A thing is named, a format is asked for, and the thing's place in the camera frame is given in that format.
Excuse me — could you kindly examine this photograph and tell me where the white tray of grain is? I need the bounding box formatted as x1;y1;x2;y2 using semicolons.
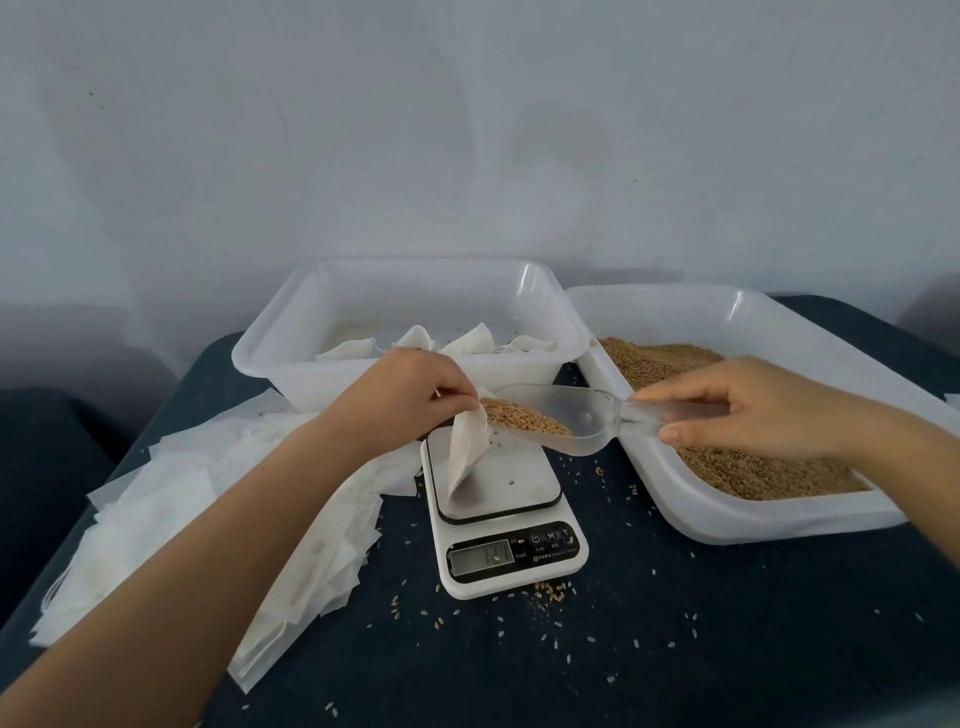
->
567;285;960;546

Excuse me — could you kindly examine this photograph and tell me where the white plastic tub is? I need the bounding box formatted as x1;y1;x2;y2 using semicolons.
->
231;258;596;416

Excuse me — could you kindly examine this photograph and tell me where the pile of white bags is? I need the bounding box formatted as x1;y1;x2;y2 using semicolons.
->
30;393;426;695

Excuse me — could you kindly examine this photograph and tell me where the person's left hand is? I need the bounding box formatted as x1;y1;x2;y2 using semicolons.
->
319;348;486;461

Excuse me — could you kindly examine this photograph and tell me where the person's right hand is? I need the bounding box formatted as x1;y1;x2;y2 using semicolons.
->
631;357;890;465

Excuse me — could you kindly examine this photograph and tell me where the white digital kitchen scale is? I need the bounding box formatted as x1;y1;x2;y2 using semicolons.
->
418;420;593;602

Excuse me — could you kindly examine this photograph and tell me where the clear plastic scoop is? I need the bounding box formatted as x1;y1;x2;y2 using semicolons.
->
480;382;731;458

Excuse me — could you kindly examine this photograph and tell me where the dark blue tablecloth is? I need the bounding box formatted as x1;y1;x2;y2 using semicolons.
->
0;387;140;620
0;295;960;728

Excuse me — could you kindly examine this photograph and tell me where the person's left forearm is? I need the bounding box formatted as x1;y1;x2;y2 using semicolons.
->
0;427;384;728

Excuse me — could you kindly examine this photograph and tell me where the brown grain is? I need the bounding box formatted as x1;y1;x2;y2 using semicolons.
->
483;337;873;503

